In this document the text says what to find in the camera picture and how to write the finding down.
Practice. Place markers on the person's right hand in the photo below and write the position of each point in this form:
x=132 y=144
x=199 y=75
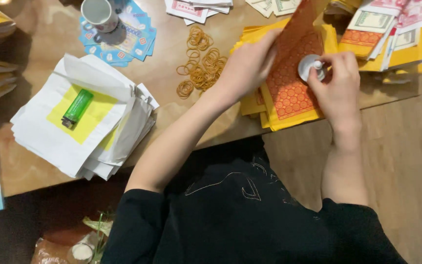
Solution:
x=341 y=91

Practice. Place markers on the person's left hand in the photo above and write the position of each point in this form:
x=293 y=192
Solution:
x=245 y=71

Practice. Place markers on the person's left fingers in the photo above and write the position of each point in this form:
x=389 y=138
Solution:
x=267 y=46

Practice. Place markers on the small white knobbed dish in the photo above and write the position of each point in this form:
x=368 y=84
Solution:
x=306 y=66

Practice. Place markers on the orange patterned paper sheet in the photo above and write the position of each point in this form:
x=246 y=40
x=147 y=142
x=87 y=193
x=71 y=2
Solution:
x=291 y=91

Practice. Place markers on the pile of grey-green paper bills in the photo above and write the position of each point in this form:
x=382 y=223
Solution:
x=273 y=6

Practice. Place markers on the stack of yellow joss papers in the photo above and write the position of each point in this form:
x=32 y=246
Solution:
x=251 y=106

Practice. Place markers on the pile of tan rubber bands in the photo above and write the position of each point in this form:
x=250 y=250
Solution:
x=202 y=66

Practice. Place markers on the stack of white red-printed notes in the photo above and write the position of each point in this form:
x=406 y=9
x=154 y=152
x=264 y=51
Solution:
x=192 y=9

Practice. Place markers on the heap of mixed paper money bundles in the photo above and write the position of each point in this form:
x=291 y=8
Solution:
x=387 y=33

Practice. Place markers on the pile of blue paper notes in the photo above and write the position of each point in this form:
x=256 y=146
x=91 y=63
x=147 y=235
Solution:
x=130 y=40

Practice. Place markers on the white ceramic mug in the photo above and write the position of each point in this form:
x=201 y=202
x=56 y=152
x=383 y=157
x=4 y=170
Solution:
x=99 y=14

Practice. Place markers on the person's black clothing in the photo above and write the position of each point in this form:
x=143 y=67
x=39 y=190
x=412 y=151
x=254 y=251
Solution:
x=233 y=220

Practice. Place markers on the green plastic lighter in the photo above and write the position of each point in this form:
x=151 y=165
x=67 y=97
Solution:
x=77 y=109

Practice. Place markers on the stack of white yellow-square papers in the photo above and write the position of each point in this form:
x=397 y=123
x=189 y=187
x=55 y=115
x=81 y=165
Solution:
x=49 y=143

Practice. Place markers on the small white-filled cup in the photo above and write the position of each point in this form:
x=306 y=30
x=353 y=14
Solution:
x=82 y=252

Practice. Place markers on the clear plastic bag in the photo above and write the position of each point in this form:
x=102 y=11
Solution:
x=49 y=249

